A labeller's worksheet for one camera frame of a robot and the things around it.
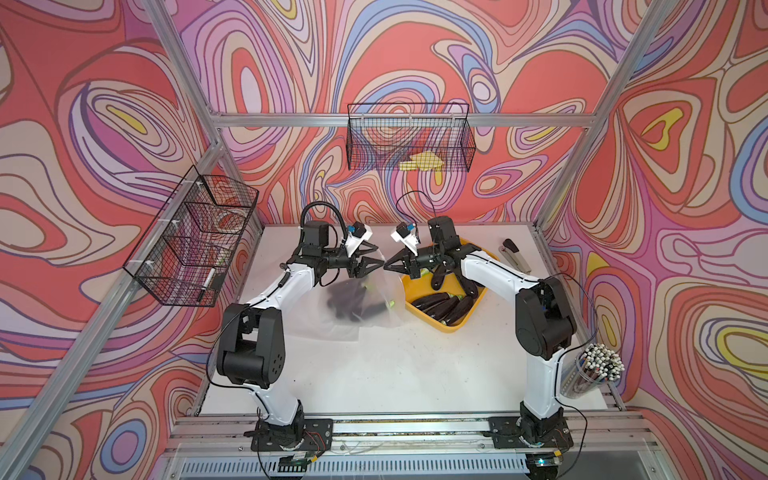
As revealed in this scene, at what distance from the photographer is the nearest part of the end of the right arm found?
716mm

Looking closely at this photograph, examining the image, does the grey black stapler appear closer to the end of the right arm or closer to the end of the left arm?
the end of the right arm

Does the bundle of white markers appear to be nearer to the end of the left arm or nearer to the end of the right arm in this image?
the end of the right arm

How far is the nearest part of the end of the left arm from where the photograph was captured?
69 centimetres

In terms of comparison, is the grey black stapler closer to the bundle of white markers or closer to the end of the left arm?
the bundle of white markers

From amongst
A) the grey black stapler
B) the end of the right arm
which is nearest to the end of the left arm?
the end of the right arm
